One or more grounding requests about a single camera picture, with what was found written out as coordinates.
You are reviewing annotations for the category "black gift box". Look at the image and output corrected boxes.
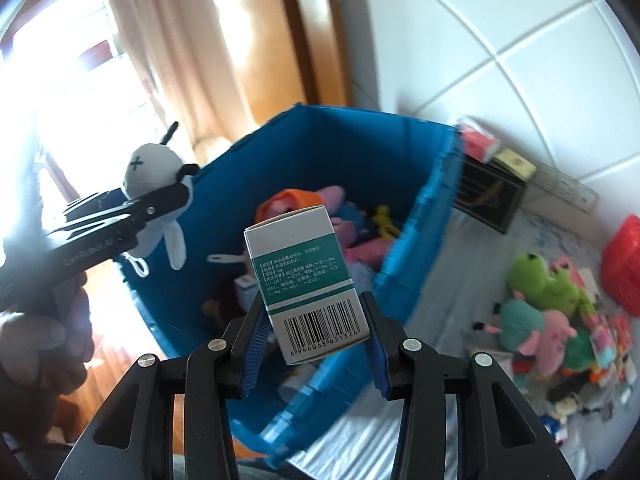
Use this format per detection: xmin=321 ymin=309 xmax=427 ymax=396
xmin=454 ymin=156 xmax=527 ymax=234

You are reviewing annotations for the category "pink pig plush green dress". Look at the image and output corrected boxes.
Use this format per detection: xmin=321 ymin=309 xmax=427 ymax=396
xmin=473 ymin=299 xmax=580 ymax=378

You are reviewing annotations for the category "green frog plush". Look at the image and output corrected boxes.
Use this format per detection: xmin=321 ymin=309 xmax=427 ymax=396
xmin=506 ymin=254 xmax=597 ymax=318

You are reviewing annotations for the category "person left hand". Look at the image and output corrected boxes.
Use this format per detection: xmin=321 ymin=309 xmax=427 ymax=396
xmin=1 ymin=273 xmax=94 ymax=396

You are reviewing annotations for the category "blue plastic storage crate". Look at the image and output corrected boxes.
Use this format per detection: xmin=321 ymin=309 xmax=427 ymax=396
xmin=119 ymin=105 xmax=463 ymax=459

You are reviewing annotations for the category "blue feather duster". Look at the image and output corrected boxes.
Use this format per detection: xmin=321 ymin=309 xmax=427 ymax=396
xmin=206 ymin=254 xmax=246 ymax=264

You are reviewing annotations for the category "teal white medicine box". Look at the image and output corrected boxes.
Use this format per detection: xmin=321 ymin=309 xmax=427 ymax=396
xmin=244 ymin=205 xmax=370 ymax=366

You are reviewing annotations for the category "yellow small box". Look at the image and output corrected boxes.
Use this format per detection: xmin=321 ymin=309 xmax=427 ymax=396
xmin=492 ymin=148 xmax=537 ymax=182

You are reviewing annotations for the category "beige curtain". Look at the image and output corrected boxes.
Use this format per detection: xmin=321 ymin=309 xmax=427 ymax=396
xmin=107 ymin=0 xmax=256 ymax=146

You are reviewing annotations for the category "red toy suitcase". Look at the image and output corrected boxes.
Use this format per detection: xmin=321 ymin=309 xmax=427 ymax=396
xmin=600 ymin=214 xmax=640 ymax=318

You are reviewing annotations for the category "yellow toy figure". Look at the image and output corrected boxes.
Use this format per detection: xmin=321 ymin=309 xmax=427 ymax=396
xmin=372 ymin=205 xmax=401 ymax=240

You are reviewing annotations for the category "white rabbit plush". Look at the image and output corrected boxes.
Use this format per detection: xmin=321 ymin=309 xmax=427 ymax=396
xmin=122 ymin=122 xmax=200 ymax=278

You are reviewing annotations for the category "orange pig plush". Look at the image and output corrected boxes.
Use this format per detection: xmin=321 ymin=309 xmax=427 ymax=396
xmin=254 ymin=188 xmax=323 ymax=223

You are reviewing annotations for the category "pink tissue pack on box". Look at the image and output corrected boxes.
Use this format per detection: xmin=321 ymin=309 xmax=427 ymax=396
xmin=458 ymin=122 xmax=500 ymax=164

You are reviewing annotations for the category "wall socket strip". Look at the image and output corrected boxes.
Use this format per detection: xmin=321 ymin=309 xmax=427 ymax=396
xmin=528 ymin=164 xmax=599 ymax=214

